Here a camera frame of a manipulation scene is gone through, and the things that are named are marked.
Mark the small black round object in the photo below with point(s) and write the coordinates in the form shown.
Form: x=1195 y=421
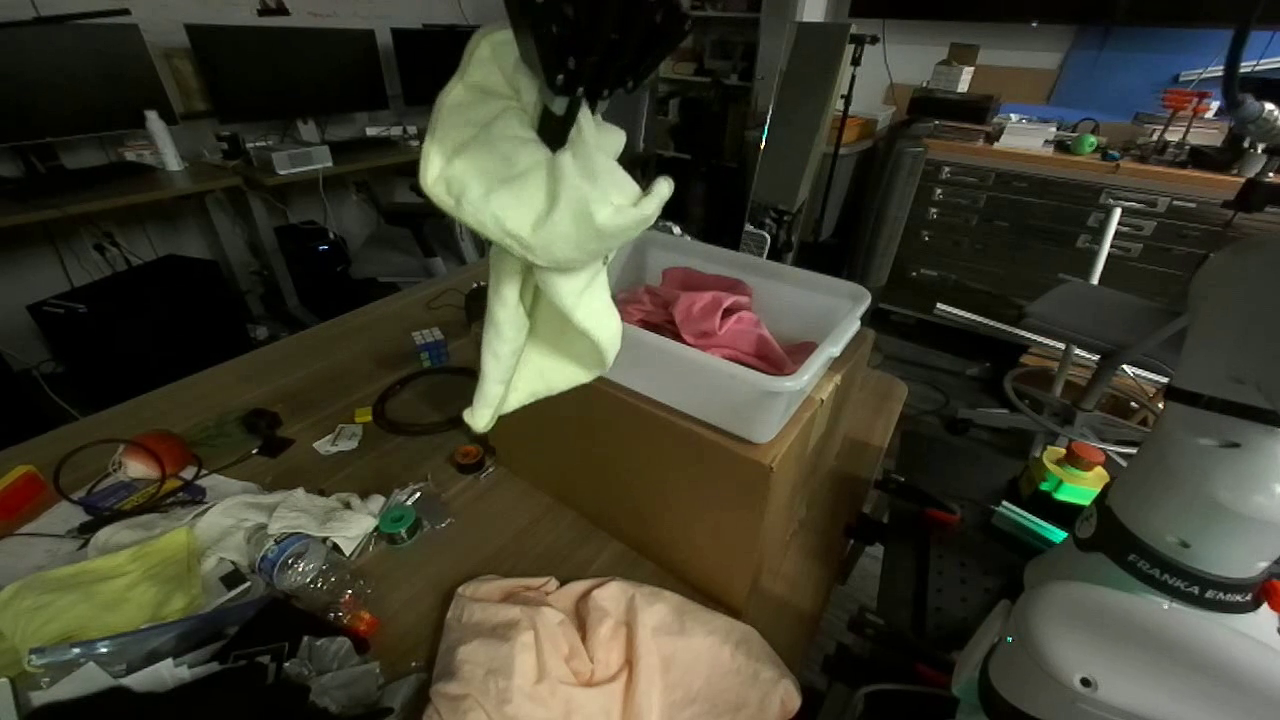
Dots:
x=472 y=307

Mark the black computer monitor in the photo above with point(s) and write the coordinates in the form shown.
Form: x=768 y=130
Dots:
x=284 y=73
x=422 y=61
x=83 y=82

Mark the black light stand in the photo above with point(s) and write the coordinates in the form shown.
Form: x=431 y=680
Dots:
x=843 y=132

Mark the small black gadget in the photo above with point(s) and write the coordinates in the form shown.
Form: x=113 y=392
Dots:
x=265 y=425

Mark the clear plastic bag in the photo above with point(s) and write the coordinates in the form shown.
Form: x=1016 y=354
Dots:
x=135 y=655

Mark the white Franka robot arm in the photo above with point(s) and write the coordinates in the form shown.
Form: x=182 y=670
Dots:
x=1174 y=627

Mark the white crumpled paper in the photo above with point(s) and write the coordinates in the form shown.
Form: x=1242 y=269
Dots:
x=332 y=675

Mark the small orange tape roll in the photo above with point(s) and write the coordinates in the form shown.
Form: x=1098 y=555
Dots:
x=471 y=456

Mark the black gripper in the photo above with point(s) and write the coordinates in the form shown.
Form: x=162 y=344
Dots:
x=603 y=43

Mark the pale yellow cloth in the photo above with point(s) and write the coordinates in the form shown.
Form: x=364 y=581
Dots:
x=535 y=214

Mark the white cloth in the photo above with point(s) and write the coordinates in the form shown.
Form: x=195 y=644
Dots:
x=294 y=515

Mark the peach cloth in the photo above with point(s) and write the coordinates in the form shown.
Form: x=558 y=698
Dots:
x=603 y=655

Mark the white plastic bin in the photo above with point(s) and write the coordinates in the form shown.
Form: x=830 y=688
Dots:
x=744 y=392

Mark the small brown cardboard box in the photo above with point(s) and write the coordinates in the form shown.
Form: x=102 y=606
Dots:
x=1004 y=82

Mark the red and yellow block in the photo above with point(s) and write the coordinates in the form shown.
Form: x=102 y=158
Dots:
x=24 y=496

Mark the green bar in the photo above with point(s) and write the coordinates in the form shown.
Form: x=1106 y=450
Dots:
x=1029 y=520

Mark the pink cloth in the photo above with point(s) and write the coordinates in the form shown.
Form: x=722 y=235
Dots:
x=722 y=322

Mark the black flat stand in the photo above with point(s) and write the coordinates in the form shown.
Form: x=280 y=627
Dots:
x=1095 y=314

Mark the large brown cardboard box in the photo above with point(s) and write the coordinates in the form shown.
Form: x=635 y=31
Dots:
x=664 y=493

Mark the white paper stack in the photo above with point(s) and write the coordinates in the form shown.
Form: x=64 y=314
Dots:
x=1026 y=132

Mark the black clamp stand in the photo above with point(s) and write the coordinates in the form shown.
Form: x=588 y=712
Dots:
x=915 y=562

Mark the clear plastic bottle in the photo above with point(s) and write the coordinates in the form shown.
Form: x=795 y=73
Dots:
x=303 y=565

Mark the red emergency stop button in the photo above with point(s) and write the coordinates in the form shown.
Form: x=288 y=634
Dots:
x=1074 y=465

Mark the Rubik's cube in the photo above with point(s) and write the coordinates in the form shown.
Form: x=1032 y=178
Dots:
x=431 y=344

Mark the blue panel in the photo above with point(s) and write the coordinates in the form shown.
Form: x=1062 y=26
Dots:
x=1133 y=64

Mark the small green toy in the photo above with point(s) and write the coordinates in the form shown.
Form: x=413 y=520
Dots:
x=401 y=520

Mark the long wooden office desk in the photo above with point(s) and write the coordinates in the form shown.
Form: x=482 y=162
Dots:
x=105 y=194

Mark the small yellow block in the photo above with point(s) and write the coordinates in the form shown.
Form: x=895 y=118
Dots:
x=361 y=415

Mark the white paper tag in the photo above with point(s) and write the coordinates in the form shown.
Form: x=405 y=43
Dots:
x=336 y=442

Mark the red tool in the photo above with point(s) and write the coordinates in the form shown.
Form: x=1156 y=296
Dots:
x=1186 y=101

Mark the yellow-green towel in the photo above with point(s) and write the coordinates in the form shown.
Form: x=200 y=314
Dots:
x=93 y=592

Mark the white projector box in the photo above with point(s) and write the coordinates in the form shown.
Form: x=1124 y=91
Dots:
x=303 y=162

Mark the white plastic bottle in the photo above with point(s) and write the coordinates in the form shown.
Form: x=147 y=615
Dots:
x=162 y=145

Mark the black tool cabinet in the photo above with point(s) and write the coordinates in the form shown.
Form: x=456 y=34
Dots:
x=1002 y=242

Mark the small orange object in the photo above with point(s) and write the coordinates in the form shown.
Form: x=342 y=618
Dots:
x=361 y=627

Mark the green desk gadget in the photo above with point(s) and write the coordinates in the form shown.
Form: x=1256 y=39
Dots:
x=1085 y=139

